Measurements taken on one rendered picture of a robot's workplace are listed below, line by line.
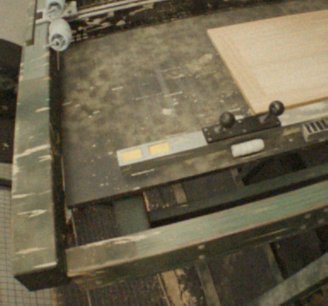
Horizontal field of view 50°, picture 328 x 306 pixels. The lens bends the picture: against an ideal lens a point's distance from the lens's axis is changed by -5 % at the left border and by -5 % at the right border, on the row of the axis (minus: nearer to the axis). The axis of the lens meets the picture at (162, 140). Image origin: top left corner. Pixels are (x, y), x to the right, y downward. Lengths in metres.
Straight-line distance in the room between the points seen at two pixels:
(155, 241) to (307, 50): 0.81
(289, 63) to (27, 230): 0.89
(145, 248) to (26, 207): 0.27
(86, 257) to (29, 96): 0.51
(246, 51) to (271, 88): 0.19
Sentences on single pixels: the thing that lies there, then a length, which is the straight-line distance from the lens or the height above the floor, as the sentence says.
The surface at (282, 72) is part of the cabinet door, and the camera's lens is 1.18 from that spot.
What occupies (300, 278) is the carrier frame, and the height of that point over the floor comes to 0.79.
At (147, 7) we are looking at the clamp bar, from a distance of 1.45.
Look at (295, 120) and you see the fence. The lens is 1.00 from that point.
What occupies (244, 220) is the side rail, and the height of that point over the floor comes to 1.47.
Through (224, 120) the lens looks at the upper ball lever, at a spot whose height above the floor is 1.52.
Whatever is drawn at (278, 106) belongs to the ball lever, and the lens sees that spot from 0.86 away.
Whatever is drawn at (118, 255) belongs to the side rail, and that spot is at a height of 1.67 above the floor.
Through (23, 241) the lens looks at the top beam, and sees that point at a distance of 0.80.
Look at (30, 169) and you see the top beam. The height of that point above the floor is 1.83.
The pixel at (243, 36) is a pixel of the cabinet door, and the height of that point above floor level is 1.24.
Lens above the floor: 2.05
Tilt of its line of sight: 32 degrees down
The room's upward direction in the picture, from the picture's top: 74 degrees counter-clockwise
